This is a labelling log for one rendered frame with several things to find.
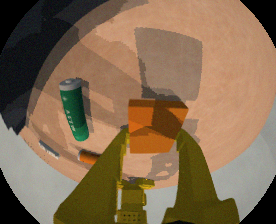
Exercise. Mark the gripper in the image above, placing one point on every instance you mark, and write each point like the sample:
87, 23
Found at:
95, 199

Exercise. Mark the white domino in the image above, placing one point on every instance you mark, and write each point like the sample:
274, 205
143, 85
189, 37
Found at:
49, 150

